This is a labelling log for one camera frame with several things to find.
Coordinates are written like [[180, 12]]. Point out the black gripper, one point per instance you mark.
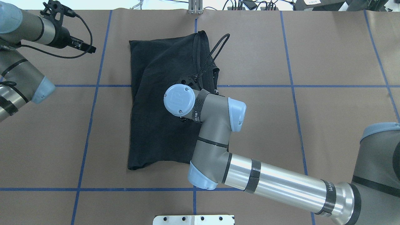
[[61, 35], [183, 118]]

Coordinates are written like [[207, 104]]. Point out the black printed t-shirt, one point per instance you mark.
[[157, 135]]

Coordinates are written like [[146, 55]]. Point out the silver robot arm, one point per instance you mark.
[[21, 81], [327, 151]]

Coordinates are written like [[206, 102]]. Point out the black power strip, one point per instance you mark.
[[251, 5]]

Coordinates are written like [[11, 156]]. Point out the aluminium frame post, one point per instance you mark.
[[195, 7]]

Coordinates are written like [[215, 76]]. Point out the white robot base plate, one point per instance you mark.
[[194, 220]]

